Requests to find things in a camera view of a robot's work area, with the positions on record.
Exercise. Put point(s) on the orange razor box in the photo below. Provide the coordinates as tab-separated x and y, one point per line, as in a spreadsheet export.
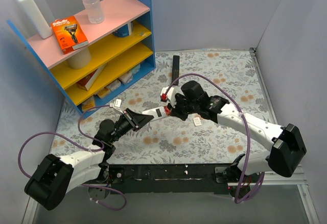
69	34

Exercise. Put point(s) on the cream cylinder container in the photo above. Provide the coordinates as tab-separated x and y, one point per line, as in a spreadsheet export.
79	60

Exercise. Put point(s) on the white packets on shelf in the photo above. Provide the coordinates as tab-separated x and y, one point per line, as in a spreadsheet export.
122	80

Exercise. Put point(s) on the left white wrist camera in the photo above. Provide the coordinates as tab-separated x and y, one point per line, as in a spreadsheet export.
116	105

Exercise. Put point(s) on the yellow packet on shelf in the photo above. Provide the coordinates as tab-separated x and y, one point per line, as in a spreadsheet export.
89	105

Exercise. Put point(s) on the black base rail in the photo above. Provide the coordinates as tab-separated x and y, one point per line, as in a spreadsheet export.
144	178

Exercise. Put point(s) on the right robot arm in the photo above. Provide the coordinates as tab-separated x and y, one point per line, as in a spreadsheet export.
284	146

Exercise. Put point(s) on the long black box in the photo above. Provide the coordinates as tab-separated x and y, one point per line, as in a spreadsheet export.
175	68

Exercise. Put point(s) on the white battery cover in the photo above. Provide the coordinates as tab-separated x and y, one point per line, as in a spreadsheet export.
197	121

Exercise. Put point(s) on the red white remote control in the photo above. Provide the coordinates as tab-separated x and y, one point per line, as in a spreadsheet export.
157	113

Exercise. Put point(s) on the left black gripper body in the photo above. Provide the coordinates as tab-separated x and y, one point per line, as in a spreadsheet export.
131	119

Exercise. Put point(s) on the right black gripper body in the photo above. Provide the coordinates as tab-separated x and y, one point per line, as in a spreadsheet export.
179	105

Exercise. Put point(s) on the white bottle black cap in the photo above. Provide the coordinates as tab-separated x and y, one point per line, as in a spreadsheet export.
34	14

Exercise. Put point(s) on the blue shelf unit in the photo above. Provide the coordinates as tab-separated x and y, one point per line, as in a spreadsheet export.
120	54

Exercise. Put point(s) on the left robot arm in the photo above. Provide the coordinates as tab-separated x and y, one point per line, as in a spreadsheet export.
76	157

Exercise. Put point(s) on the red white book box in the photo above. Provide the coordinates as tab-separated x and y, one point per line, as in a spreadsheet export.
86	82

